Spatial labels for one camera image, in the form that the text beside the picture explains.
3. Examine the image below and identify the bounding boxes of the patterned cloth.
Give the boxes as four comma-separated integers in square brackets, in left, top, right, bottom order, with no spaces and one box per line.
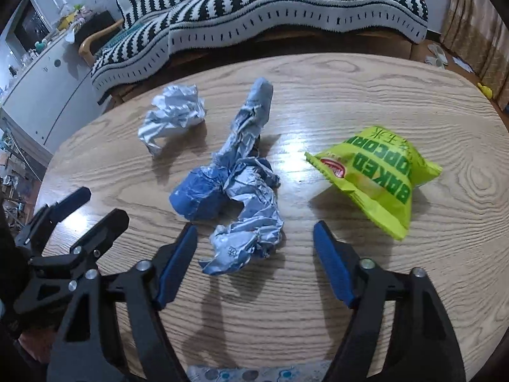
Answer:
[187,360,332,382]

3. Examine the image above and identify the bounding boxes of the wooden sofa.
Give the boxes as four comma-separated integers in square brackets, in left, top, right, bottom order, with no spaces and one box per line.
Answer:
[78,0,428,106]

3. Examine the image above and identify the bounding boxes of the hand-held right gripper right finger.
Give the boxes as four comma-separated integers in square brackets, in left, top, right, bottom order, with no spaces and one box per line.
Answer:
[313,220,466,382]

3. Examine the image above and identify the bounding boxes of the blue silver wrapper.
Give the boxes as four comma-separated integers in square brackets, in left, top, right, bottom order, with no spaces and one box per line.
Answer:
[169,77,286,276]

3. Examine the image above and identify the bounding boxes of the white cabinet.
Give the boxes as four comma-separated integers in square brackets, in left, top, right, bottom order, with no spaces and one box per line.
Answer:
[0,28,100,156]

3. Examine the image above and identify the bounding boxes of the dark framed screen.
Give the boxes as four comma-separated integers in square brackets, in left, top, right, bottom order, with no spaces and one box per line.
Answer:
[6,0,52,56]

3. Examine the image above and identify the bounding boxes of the green snack bag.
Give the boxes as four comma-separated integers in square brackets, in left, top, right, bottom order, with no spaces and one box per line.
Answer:
[304,126,443,241]

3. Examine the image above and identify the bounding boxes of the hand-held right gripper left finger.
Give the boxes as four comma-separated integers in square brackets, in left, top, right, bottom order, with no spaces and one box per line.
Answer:
[47,225,198,382]

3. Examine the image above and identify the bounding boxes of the black box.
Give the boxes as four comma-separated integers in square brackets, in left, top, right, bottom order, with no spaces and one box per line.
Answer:
[75,10,120,44]

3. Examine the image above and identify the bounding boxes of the cluttered metal rack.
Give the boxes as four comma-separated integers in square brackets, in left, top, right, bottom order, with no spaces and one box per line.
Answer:
[0,119,44,216]

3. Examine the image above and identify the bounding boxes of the white paper sheet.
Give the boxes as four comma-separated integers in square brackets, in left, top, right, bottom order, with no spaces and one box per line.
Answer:
[451,56,474,73]

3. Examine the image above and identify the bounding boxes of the beige patterned curtain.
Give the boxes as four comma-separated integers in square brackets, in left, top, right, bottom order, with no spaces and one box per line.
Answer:
[439,0,509,100]

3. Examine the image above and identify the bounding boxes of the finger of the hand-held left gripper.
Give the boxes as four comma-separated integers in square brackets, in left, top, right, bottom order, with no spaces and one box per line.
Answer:
[69,208,130,283]
[16,186,92,259]

